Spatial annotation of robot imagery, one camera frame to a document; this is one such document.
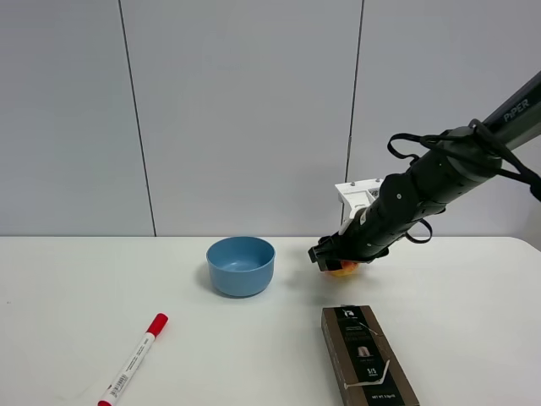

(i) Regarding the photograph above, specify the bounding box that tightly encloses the red yellow toy fruit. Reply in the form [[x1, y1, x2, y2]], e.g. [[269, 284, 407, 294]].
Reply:
[[325, 261, 359, 277]]

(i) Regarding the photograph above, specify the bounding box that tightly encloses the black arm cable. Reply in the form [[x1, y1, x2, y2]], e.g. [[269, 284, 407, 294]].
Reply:
[[387, 118, 541, 244]]

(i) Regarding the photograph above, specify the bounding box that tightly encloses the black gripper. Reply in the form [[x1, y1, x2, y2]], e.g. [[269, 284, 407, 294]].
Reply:
[[308, 209, 389, 271]]

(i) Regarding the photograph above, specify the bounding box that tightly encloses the brown coffee capsule box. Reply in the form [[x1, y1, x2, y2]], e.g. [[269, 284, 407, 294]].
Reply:
[[321, 305, 419, 406]]

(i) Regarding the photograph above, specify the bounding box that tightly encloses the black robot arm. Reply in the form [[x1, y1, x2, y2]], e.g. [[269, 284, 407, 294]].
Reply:
[[308, 75, 540, 272]]

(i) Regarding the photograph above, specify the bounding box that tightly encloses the red white marker pen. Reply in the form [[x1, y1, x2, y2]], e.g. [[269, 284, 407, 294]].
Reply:
[[97, 313, 168, 406]]

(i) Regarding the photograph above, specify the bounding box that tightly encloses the blue plastic bowl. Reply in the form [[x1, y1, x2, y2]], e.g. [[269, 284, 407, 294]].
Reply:
[[206, 236, 276, 298]]

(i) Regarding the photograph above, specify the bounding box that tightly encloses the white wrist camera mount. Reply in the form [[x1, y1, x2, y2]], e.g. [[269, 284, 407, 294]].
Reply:
[[335, 178, 383, 235]]

